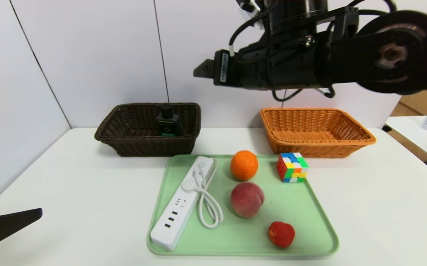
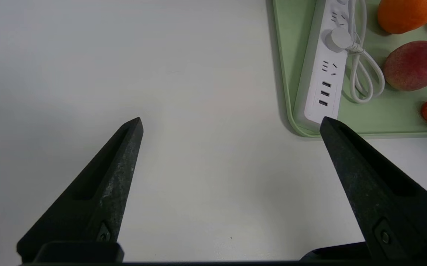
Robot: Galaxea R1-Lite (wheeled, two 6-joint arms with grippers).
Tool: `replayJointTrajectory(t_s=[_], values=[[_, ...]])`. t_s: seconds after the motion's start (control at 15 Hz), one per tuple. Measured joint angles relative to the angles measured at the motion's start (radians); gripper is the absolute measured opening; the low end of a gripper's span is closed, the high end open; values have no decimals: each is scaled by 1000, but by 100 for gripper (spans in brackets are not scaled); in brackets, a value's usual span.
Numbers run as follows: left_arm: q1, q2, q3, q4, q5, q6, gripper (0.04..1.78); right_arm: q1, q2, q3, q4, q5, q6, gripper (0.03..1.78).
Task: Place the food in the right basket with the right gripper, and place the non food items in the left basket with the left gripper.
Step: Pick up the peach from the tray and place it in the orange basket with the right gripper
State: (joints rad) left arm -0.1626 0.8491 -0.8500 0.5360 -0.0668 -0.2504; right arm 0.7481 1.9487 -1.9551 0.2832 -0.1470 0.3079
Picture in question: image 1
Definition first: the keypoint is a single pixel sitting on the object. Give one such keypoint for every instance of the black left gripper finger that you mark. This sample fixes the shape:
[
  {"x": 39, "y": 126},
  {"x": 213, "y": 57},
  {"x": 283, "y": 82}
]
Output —
[{"x": 3, "y": 227}]

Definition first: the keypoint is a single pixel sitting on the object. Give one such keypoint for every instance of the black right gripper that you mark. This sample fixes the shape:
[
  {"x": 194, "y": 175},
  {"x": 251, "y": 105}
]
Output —
[{"x": 223, "y": 68}]

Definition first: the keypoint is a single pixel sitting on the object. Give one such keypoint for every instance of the black pump bottle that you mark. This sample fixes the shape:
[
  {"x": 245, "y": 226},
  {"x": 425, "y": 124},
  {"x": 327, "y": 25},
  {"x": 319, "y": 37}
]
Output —
[{"x": 168, "y": 122}]

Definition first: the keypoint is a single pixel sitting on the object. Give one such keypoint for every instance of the orange fruit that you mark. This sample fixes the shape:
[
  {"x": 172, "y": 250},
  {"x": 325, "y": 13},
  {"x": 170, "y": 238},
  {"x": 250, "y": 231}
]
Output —
[{"x": 243, "y": 165}]

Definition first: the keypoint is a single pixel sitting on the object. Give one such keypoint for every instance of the pink red peach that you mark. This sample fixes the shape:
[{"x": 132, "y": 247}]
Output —
[{"x": 246, "y": 199}]

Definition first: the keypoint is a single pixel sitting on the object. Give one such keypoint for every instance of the white power strip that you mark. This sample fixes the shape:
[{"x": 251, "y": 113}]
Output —
[{"x": 173, "y": 218}]

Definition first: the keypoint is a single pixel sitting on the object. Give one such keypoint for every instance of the small red toy fruit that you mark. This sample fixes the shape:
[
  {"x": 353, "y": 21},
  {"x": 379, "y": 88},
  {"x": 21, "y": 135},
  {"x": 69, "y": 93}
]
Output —
[{"x": 281, "y": 234}]

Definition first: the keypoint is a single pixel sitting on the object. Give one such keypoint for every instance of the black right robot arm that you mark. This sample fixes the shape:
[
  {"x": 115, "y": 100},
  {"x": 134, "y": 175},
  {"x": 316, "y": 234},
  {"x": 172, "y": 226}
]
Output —
[{"x": 383, "y": 55}]

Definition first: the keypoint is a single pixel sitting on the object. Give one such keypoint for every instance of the dark brown wicker basket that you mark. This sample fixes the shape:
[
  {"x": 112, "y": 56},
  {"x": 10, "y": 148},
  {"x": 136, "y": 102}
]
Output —
[{"x": 143, "y": 147}]

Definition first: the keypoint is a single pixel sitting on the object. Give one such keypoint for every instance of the orange wicker basket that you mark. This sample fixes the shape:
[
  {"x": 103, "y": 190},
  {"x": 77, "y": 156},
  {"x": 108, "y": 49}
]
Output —
[{"x": 309, "y": 147}]

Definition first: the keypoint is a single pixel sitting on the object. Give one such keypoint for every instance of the colourful puzzle cube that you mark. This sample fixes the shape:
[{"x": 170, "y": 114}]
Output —
[{"x": 291, "y": 168}]

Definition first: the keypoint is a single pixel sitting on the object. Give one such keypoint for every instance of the light green plastic tray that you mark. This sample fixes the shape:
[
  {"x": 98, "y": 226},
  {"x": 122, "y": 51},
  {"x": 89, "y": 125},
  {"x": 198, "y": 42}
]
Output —
[{"x": 250, "y": 236}]

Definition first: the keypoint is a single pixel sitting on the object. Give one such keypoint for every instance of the light wooden cabinet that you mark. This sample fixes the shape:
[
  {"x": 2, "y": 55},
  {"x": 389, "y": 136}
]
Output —
[{"x": 420, "y": 103}]

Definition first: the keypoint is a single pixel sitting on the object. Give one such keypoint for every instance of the white side table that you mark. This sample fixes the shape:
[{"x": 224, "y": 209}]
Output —
[{"x": 413, "y": 135}]

